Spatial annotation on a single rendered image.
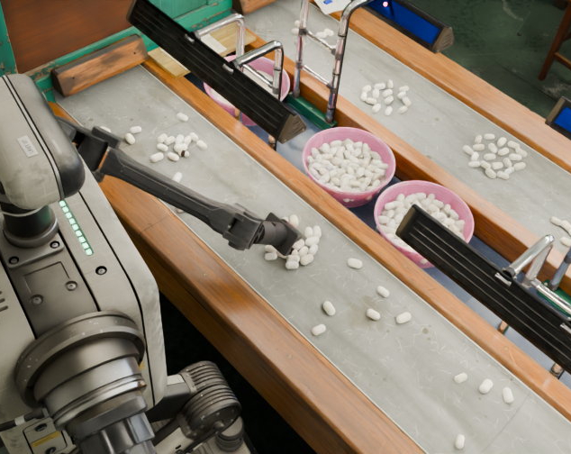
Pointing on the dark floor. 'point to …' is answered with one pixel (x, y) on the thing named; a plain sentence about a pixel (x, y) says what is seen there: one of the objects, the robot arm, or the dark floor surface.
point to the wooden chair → (567, 38)
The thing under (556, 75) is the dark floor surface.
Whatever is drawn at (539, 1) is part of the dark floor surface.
